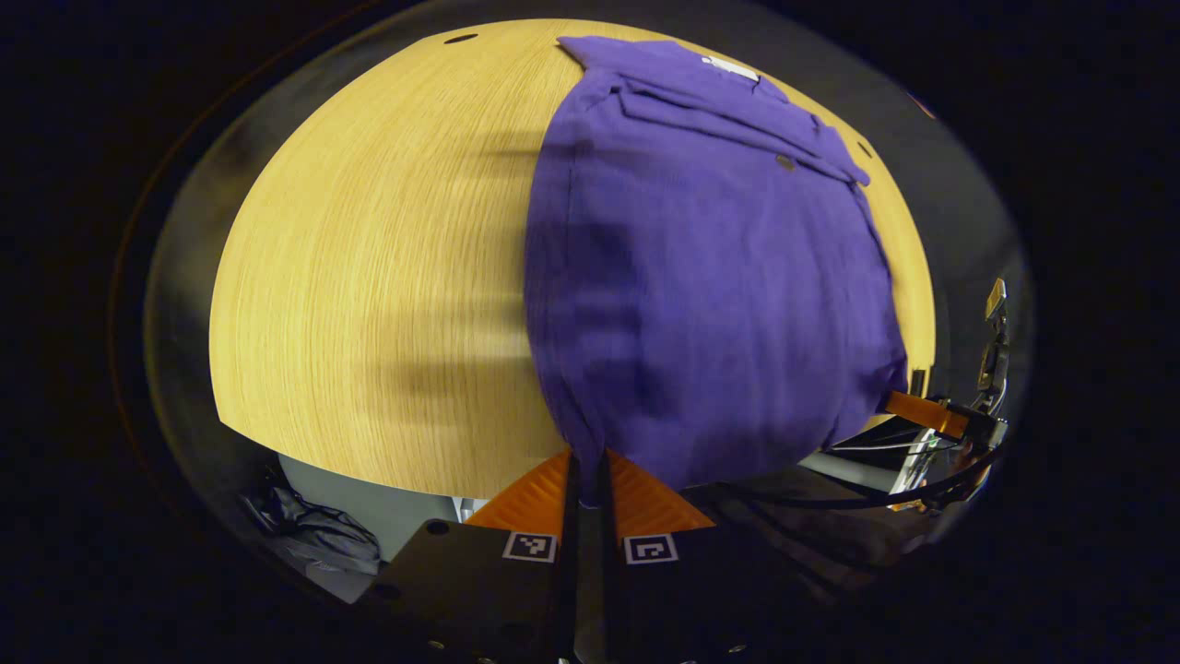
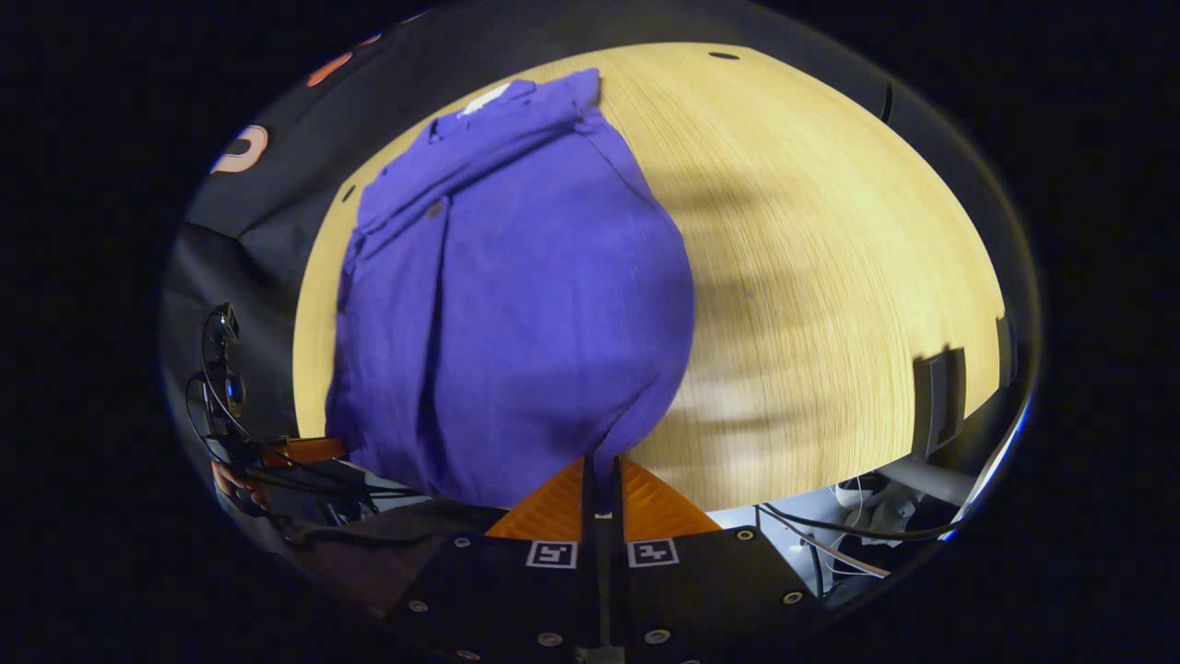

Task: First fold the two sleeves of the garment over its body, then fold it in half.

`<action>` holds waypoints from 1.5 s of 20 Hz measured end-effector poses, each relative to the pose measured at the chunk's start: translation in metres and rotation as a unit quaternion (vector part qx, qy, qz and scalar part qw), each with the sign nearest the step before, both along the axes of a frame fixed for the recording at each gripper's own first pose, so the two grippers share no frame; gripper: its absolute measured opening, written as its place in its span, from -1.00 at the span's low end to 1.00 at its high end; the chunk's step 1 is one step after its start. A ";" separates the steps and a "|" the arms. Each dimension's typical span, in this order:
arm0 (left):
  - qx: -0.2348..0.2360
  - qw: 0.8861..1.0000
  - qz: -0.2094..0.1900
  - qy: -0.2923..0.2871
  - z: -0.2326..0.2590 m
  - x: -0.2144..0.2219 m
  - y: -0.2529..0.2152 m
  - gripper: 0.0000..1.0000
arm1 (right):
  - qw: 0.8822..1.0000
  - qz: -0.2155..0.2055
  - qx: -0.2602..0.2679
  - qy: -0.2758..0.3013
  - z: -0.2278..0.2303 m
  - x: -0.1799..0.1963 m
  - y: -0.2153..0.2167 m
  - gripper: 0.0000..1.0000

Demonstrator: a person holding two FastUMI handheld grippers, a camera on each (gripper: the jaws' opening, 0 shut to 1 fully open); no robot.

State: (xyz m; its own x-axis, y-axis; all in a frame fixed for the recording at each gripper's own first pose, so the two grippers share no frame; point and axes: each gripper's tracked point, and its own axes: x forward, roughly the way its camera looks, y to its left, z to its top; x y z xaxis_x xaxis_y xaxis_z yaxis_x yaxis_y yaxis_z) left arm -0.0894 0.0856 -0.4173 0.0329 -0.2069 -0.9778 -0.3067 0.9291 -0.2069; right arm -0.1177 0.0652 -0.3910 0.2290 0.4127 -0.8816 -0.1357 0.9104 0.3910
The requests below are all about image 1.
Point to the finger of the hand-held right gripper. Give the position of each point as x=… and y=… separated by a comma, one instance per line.
x=931, y=415

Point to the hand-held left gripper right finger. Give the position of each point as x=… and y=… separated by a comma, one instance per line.
x=610, y=572

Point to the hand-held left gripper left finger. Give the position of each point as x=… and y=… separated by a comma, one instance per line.
x=570, y=572

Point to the dark crumpled bag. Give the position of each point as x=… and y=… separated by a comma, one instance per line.
x=313, y=530

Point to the purple shirt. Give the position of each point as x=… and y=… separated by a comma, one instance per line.
x=701, y=277

